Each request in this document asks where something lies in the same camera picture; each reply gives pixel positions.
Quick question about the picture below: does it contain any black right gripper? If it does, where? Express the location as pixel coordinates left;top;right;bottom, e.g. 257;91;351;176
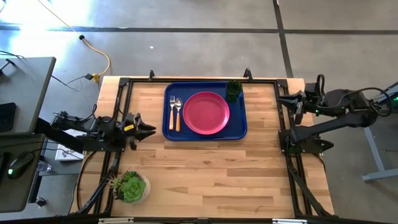
277;82;326;111

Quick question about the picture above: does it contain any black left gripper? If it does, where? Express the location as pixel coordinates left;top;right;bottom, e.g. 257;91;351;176
123;112;157;142

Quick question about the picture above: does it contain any fork with orange handle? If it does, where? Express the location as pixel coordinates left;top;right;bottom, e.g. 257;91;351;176
169;95;176;131

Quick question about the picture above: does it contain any blue plastic tray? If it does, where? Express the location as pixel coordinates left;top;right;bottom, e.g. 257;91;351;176
162;81;248;141

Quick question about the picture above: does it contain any spoon with orange handle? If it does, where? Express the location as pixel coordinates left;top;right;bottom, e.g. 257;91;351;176
174;97;183;133

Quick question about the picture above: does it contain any green faceted cup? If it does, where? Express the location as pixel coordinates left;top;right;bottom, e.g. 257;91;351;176
225;80;244;103

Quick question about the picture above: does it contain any red-pink round plate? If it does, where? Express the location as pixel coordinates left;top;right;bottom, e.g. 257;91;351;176
182;91;231;136

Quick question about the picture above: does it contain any green succulent in white pot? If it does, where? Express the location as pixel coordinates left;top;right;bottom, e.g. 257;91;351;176
108;170;152;205

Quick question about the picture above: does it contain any white printed booklet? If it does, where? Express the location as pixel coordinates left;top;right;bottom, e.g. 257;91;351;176
55;126;90;162

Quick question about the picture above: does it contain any black support beam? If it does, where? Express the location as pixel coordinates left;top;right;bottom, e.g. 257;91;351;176
33;117;86;154

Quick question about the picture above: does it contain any black crossbar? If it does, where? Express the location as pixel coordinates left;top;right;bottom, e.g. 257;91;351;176
0;213;398;224

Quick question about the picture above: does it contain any clear water bottle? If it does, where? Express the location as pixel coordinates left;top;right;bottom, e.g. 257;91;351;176
37;160;53;174

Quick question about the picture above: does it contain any black computer mouse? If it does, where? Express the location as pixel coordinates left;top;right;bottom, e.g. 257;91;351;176
6;151;35;180

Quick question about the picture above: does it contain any black flat device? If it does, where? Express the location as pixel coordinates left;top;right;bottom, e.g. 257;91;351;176
0;102;16;133

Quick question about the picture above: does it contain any dark grey desk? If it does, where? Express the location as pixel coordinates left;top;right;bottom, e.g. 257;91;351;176
0;133;47;214

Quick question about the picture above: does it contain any black aluminium table frame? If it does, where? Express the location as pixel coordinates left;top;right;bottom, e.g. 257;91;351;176
70;68;335;218

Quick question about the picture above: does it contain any yellow extension cable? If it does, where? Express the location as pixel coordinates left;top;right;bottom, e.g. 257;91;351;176
36;0;111;84

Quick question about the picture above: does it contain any silver metal bracket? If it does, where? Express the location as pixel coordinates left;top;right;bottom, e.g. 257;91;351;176
272;218;307;224
98;217;134;224

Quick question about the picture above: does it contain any grey metal table frame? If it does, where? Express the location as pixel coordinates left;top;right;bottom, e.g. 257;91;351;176
341;81;398;183

